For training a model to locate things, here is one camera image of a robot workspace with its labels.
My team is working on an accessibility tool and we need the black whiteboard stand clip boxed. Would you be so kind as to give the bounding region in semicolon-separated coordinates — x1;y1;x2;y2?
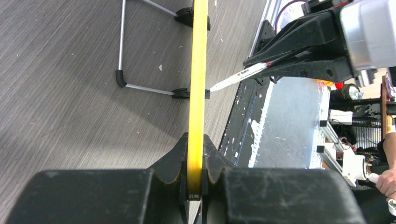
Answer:
174;7;194;28

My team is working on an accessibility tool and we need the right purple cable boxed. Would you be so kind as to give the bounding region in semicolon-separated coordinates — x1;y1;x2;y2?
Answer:
275;0;310;32

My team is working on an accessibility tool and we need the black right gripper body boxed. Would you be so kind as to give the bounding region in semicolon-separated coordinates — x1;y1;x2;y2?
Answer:
334;0;396;76

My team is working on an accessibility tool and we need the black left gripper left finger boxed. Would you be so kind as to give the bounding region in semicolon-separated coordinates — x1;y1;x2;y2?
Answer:
6;133;188;224

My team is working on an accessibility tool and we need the white blue whiteboard marker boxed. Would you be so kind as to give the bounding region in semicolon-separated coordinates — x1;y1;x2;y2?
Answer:
206;62;272;92

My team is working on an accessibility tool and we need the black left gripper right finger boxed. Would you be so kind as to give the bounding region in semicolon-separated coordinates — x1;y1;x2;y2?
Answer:
201;135;366;224

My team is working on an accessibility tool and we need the bystander bare hand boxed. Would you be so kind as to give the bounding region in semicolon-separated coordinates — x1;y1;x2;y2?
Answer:
376;169;396;201

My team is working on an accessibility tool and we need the aluminium frame rail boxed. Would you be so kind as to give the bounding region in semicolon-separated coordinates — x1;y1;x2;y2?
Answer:
309;90;356;188

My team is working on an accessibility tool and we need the bystander forearm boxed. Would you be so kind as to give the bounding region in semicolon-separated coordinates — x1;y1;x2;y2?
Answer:
383;132;396;172

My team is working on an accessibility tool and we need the yellow framed whiteboard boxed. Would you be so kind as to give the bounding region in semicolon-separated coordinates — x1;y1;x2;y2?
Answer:
186;0;208;201

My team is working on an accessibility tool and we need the silver wire whiteboard stand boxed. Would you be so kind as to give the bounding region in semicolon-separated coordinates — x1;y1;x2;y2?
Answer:
115;0;192;96

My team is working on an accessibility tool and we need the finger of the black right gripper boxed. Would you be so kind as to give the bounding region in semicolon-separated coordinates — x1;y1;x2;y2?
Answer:
243;11;340;66
251;56;359;83

